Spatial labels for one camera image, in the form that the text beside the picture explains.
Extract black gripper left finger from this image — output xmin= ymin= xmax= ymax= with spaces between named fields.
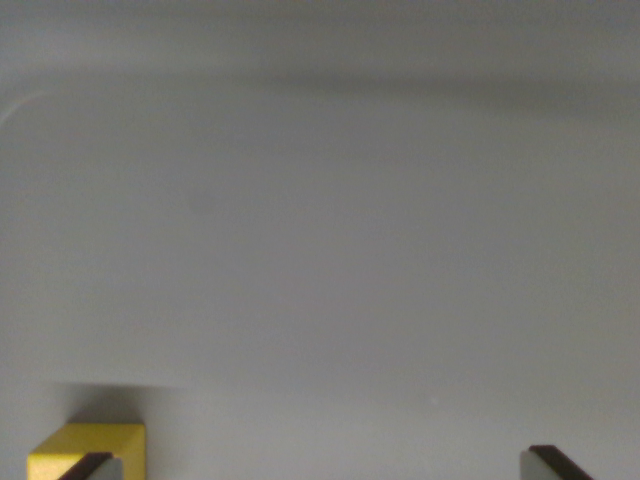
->
xmin=57 ymin=451 xmax=124 ymax=480

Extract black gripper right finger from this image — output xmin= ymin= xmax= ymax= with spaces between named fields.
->
xmin=519 ymin=444 xmax=597 ymax=480

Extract yellow cube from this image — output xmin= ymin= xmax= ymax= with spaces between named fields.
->
xmin=27 ymin=422 xmax=147 ymax=480

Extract white plastic bin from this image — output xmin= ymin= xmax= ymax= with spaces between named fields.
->
xmin=0 ymin=0 xmax=640 ymax=480

